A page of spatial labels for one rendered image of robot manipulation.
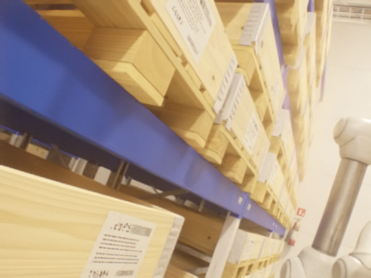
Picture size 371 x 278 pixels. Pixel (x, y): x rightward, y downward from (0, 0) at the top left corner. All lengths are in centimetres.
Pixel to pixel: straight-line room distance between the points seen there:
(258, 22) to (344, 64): 593
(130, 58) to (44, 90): 17
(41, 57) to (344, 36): 726
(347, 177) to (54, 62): 106
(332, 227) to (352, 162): 26
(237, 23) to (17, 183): 105
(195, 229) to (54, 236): 162
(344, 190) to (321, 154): 500
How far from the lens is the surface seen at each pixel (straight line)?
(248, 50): 119
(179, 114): 91
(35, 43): 50
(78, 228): 55
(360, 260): 101
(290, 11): 173
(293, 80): 231
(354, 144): 123
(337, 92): 676
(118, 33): 63
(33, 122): 175
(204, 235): 205
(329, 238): 124
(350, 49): 735
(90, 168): 248
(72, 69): 55
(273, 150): 208
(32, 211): 48
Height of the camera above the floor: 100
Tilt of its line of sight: 12 degrees up
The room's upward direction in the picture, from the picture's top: 21 degrees clockwise
